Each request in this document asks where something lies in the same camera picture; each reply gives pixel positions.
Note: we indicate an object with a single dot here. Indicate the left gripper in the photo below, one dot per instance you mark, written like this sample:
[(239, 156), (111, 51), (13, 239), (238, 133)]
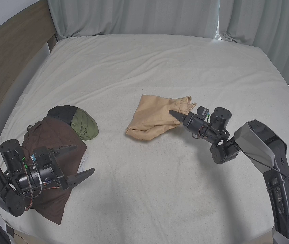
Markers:
[(45, 175)]

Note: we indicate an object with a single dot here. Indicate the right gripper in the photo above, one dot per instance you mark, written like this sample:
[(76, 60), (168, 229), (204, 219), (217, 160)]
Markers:
[(195, 123)]

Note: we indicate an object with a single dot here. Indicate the beige shorts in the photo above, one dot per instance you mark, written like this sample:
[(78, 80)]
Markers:
[(154, 116)]

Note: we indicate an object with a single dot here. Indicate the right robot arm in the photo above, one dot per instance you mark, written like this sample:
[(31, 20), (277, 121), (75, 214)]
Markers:
[(256, 141)]

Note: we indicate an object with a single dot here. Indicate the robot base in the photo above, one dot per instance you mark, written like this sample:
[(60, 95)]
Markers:
[(281, 238)]

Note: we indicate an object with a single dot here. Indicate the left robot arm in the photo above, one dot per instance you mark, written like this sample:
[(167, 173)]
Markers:
[(9, 154)]

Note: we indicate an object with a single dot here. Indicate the bed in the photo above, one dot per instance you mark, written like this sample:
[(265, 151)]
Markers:
[(144, 60)]

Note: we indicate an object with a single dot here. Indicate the white garment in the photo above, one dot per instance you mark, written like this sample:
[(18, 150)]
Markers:
[(84, 163)]

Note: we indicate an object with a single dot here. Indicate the brown garment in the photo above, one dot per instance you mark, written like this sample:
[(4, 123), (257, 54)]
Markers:
[(58, 136)]

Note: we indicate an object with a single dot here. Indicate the green garment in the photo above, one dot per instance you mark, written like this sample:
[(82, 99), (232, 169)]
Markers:
[(86, 126)]

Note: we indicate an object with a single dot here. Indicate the black garment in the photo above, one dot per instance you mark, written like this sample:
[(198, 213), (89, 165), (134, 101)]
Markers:
[(60, 114)]

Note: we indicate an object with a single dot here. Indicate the window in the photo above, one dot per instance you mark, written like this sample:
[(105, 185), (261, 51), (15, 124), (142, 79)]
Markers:
[(218, 37)]

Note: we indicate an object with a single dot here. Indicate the pale grey-green curtain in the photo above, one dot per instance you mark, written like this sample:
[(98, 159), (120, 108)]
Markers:
[(134, 9), (261, 14)]

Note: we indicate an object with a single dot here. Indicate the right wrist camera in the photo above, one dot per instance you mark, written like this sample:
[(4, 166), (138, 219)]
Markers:
[(203, 112)]

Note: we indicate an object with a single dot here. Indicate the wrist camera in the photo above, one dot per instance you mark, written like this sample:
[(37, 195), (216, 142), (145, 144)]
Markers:
[(203, 112), (40, 156)]

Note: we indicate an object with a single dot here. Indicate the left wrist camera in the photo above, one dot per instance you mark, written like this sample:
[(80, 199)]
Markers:
[(40, 156)]

